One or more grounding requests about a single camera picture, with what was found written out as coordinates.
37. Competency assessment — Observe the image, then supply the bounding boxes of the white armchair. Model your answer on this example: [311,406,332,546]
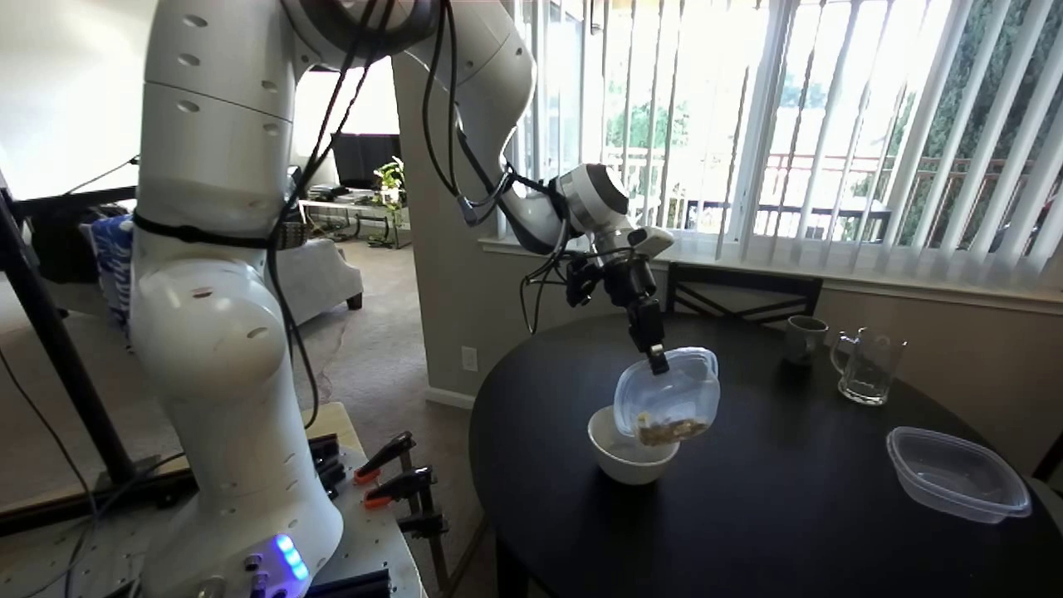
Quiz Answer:
[275,240,362,325]

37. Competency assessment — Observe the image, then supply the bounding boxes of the clear glass mug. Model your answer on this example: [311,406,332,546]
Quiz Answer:
[828,325,906,406]

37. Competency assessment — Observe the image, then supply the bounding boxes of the empty clear plastic container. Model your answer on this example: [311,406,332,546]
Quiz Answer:
[884,424,1031,526]

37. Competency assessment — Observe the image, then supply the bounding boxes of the black orange clamp upper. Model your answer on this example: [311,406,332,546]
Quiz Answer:
[353,433,416,485]

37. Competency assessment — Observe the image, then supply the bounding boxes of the black orange clamp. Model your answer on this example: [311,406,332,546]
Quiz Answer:
[353,433,416,485]
[362,466,450,590]

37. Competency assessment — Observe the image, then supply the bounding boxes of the black chair far side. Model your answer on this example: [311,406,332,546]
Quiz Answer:
[1028,433,1063,518]

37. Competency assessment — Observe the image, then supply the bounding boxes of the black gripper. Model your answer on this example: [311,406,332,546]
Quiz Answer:
[605,251,666,374]

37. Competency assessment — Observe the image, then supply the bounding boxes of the black orange clamp lower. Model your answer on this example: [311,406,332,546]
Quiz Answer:
[362,466,450,590]

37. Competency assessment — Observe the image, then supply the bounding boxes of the transparent plastic bowl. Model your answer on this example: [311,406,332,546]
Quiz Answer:
[614,347,721,441]

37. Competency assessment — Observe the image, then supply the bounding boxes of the white ceramic bowl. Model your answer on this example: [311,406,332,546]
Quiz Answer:
[584,406,676,485]

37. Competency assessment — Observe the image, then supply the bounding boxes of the white vertical blinds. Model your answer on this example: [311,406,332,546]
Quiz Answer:
[503,0,1063,270]

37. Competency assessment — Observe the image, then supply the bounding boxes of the dark grey cup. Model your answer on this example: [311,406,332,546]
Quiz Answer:
[785,316,831,364]

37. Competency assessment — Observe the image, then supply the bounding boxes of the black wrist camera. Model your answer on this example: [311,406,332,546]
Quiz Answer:
[564,251,605,305]

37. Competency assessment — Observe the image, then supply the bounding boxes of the round black table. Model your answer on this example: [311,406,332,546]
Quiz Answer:
[469,316,1063,598]

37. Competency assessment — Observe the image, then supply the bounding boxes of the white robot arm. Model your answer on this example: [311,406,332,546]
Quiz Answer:
[128,0,672,598]

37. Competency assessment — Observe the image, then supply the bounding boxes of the yellow food pieces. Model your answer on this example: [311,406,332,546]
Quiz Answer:
[634,419,706,446]

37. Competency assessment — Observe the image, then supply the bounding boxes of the black chair near window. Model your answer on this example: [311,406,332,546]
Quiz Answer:
[665,264,822,325]

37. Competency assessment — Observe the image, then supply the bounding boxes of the black tripod stand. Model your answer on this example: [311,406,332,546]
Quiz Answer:
[0,186,194,535]

